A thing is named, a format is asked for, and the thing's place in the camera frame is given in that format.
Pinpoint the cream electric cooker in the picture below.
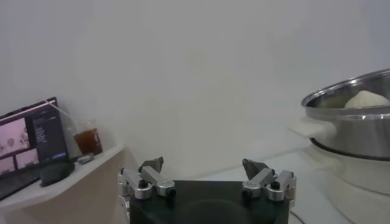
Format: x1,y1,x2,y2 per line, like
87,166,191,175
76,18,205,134
297,142,390,224

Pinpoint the black computer mouse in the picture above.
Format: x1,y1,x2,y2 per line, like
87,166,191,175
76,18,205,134
39,161,76,187

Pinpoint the plastic cup brown drink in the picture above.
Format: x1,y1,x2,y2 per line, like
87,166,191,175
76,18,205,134
69,120,104,156

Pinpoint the stainless steel steamer basket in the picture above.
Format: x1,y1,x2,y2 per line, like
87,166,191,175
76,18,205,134
288,68,390,161

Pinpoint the white steamed baozi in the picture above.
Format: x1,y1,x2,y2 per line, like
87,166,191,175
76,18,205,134
344,89,390,109

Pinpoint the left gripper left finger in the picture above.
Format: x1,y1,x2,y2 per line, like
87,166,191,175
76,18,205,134
118,156,177,201

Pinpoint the white side table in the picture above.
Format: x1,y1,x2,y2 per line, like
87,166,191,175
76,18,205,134
0,145,140,224

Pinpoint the black laptop pink screen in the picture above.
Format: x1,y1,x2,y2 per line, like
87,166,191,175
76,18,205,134
0,96,69,200

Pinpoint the white drinking straw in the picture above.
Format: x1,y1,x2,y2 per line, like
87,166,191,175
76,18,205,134
44,99,76,127

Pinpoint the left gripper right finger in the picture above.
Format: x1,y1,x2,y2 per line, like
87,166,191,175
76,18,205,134
242,158,297,202

